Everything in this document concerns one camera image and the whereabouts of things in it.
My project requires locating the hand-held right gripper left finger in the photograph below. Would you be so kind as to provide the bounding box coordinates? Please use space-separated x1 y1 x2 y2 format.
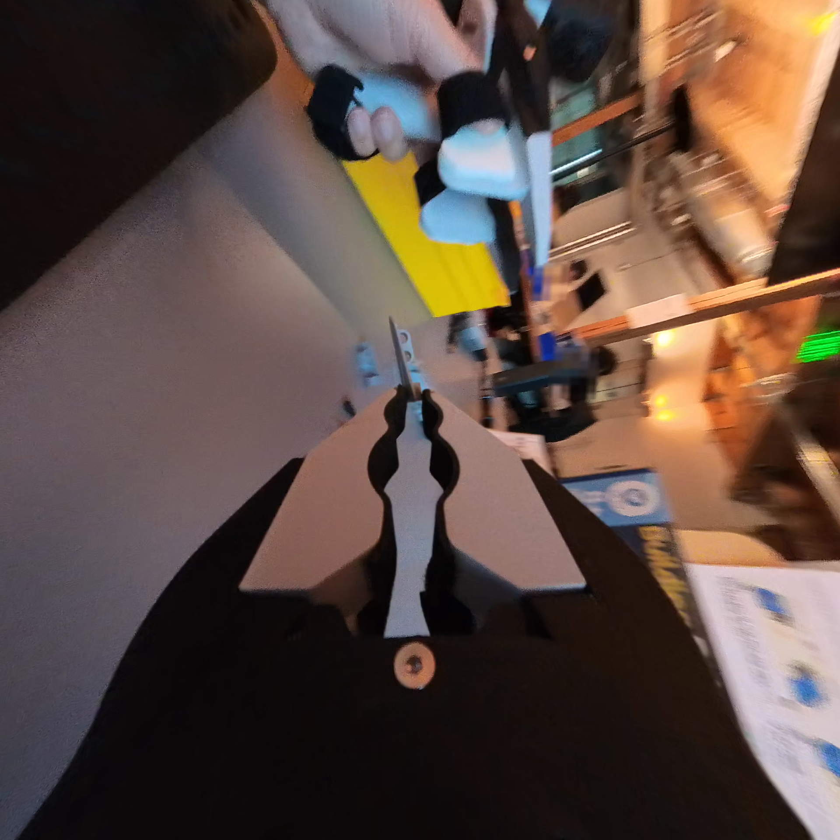
239 387 408 636

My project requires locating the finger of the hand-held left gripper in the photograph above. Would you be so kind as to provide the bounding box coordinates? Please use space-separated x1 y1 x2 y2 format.
526 131 556 267

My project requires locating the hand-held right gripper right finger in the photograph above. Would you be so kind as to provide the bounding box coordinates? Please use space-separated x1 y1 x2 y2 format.
420 390 586 636

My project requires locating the thin grey building beam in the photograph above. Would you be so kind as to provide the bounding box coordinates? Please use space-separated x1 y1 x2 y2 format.
388 318 429 403

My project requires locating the grey desk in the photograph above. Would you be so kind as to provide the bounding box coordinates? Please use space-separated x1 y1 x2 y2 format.
0 33 565 840

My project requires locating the person's left hand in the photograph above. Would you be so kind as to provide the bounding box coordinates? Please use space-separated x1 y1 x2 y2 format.
262 0 500 163

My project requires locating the yellow plastic bin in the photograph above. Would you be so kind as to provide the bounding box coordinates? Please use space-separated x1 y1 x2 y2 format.
344 154 511 318

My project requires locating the blue robot kit box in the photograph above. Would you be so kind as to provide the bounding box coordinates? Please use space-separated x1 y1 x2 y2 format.
561 467 719 664

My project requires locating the white printed sheet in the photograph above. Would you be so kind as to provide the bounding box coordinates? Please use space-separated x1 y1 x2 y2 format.
682 561 840 840

